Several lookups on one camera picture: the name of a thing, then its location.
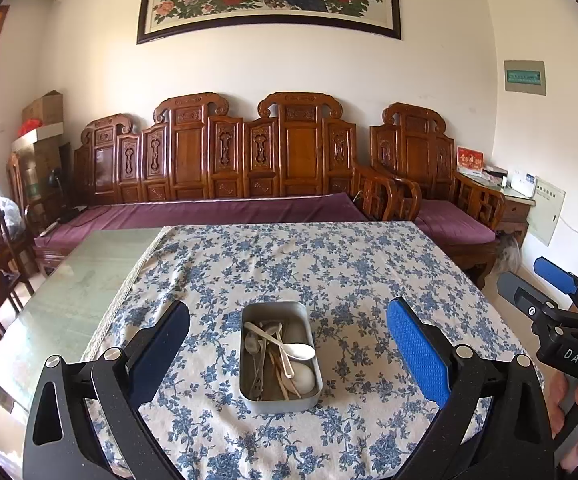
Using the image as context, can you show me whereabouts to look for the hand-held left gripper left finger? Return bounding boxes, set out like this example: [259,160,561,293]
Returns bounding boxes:
[21,300,191,480]

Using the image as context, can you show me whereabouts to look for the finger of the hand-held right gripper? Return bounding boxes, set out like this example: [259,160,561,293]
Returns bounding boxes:
[496,272,578,333]
[533,256,578,321]

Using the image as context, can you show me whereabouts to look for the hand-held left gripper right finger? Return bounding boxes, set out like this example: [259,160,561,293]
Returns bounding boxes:
[386,296,555,480]

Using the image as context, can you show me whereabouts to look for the metal fork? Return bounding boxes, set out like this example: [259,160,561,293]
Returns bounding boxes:
[248,355,272,402]

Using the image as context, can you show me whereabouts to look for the small white spoon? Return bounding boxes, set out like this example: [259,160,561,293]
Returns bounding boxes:
[245,321,316,361]

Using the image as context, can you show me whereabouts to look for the large white soup spoon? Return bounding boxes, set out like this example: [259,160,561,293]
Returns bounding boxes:
[278,321,316,395]

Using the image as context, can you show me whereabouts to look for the wooden chopstick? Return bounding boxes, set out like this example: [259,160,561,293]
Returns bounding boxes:
[268,349,290,402]
[274,365,300,396]

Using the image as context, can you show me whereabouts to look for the rectangular metal box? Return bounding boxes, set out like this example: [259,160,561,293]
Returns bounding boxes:
[239,301,324,415]

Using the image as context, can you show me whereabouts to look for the white plastic bag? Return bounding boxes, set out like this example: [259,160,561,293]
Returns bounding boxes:
[494,234,522,271]

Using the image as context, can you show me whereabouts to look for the wooden side table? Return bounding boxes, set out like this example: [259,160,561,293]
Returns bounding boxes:
[499,180,537,246]

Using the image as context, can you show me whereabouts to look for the white desk phone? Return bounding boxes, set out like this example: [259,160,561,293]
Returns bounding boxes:
[512,170,537,198]

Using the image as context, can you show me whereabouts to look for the square purple seat cushion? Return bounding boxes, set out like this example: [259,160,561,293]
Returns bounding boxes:
[414,199,496,243]

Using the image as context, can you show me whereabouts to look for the blue floral tablecloth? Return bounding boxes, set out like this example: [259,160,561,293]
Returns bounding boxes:
[81,221,545,480]

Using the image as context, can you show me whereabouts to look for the long purple seat cushion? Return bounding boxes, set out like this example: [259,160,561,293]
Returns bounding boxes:
[36,192,370,251]

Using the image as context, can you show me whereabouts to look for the red desk calendar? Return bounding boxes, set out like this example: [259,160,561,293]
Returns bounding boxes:
[456,146,484,175]

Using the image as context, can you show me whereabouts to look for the carved wooden armchair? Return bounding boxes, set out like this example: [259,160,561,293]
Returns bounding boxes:
[369,102,506,288]

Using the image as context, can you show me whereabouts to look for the grey green breaker box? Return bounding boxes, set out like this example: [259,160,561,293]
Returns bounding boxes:
[503,60,546,96]

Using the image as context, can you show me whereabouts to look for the clear plastic bag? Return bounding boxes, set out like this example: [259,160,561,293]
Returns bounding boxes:
[0,182,24,236]

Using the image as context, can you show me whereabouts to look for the wooden glass cabinet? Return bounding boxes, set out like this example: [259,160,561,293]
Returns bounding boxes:
[9,140,72,211]

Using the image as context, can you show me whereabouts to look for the carved wooden sofa bench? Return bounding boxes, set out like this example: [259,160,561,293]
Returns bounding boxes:
[34,91,395,276]

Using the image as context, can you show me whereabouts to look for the flat white box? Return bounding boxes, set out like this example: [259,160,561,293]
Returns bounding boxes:
[11,122,64,153]

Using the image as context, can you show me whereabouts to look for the brown cardboard box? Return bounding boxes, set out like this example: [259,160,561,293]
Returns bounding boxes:
[21,90,64,126]

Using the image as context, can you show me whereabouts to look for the framed peacock flower painting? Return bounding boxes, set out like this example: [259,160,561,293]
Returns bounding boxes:
[136,0,402,45]

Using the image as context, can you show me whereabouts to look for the white wall panel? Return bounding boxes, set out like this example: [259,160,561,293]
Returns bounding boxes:
[526,176,566,247]

